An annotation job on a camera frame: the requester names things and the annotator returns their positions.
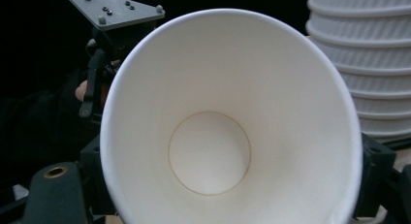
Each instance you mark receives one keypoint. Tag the stack of paper cups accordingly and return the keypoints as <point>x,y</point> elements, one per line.
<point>371,56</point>

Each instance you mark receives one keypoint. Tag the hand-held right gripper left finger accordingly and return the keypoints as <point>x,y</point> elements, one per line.
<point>93,172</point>

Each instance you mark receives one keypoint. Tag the blue and white paper cup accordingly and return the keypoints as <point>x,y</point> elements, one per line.
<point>210,72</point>

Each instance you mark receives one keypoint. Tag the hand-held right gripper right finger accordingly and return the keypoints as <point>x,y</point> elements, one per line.
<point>374,166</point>

